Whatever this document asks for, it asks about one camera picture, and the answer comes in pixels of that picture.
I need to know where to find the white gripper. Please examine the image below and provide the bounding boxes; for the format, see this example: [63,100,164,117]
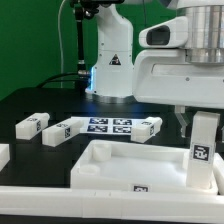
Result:
[132,16,224,138]

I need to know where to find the white desk tabletop tray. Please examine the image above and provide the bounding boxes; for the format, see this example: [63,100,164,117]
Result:
[70,140,218,195]

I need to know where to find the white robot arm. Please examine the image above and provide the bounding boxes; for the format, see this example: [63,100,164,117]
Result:
[70,0,224,118]

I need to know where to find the white sheet with markers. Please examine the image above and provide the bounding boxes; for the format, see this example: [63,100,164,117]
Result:
[80,117,142,135]

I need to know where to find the white left side block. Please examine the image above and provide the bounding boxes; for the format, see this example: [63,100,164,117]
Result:
[0,144,10,171]

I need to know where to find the black cable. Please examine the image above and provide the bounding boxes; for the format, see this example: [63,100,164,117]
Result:
[35,71,92,89]

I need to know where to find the white front rail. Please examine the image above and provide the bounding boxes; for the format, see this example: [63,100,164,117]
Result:
[0,186,224,224]

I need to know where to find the black camera stand pole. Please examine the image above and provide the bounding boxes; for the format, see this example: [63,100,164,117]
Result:
[70,0,99,91]

